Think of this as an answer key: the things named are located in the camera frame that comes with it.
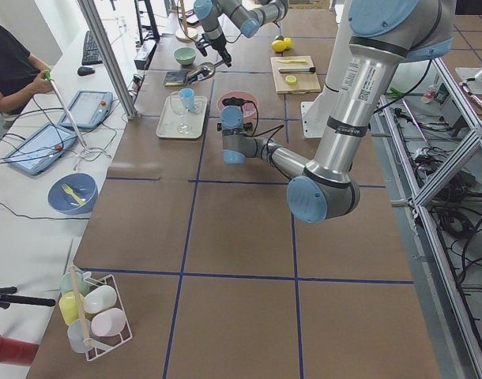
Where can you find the cream bear serving tray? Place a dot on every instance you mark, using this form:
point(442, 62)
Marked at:
point(195, 119)

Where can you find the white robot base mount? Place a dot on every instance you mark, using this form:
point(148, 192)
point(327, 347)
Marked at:
point(315, 114)

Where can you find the silver stick green tip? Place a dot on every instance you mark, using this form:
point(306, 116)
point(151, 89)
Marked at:
point(86, 150)

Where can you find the aluminium truss frame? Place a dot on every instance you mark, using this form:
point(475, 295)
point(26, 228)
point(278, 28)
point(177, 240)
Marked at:
point(431, 124)

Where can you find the teach pendant tablet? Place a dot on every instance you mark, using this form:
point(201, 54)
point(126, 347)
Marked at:
point(90, 108)
point(41, 149)

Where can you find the whole yellow lemon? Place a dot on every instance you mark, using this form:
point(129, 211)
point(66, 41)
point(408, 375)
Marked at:
point(279, 45)

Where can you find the black computer mouse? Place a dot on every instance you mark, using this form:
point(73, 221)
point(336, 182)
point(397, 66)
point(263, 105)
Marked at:
point(83, 71)

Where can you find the wooden cutting board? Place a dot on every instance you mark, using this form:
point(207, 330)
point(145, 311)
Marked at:
point(307, 83)

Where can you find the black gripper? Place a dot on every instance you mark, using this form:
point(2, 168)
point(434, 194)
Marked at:
point(217, 43)
point(219, 126)

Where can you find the steel ice scoop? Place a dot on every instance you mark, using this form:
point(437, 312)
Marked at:
point(202, 72)

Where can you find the wooden paper towel stand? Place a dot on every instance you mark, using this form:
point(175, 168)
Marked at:
point(184, 33)

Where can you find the red cylinder object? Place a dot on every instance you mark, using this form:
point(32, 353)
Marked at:
point(17, 352)

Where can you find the pink plastic cup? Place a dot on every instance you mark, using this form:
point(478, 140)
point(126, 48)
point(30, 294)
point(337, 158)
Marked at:
point(108, 323)

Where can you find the clear plastic cup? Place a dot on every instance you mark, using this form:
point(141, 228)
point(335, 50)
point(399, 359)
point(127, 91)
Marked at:
point(76, 339)

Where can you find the white plastic cup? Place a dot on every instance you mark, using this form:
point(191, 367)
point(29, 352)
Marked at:
point(100, 299)

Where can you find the yellow plastic cup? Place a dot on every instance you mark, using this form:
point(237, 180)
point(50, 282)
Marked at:
point(68, 308)

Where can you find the steel muddler black tip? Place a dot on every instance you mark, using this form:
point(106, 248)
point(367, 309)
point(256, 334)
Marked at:
point(297, 70)

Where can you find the black keyboard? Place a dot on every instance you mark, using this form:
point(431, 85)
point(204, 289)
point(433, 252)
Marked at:
point(91, 53)

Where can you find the lemon half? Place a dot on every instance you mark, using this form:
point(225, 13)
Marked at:
point(291, 80)

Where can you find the grey and yellow cloth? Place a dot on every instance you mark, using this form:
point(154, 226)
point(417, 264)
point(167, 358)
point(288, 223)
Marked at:
point(175, 78)

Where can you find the person in black shirt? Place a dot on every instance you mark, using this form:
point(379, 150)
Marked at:
point(21, 74)

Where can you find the yellow plastic fork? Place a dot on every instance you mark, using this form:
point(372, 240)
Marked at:
point(68, 190)

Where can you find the aluminium frame post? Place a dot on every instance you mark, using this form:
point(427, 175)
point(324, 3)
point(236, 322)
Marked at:
point(96, 27)

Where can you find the yellow plastic knife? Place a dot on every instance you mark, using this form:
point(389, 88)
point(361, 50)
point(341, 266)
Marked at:
point(288, 61)

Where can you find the light blue cup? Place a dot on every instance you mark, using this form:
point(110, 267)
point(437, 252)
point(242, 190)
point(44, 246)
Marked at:
point(187, 98)

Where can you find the clear wine glass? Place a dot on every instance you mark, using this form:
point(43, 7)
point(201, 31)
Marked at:
point(178, 109)

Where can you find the blue bowl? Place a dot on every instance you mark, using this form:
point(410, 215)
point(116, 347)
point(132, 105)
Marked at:
point(83, 185)

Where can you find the green bowl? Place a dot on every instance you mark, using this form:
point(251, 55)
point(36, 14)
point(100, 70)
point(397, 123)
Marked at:
point(185, 55)

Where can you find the green plastic cup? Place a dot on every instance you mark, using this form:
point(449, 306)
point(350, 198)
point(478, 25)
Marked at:
point(66, 284)

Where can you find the near teach pendant tablet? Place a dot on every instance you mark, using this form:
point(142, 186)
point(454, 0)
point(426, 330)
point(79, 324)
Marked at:
point(41, 149)

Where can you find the white wire cup rack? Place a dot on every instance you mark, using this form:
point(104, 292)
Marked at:
point(101, 346)

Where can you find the pink bowl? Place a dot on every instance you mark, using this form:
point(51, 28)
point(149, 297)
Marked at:
point(240, 94)

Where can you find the black tripod handle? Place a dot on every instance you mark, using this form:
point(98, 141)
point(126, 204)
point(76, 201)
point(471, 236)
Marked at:
point(9, 296)

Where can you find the far teach pendant tablet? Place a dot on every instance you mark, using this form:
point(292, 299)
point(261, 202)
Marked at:
point(90, 108)

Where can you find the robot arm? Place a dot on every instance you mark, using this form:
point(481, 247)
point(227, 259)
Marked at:
point(247, 21)
point(383, 34)

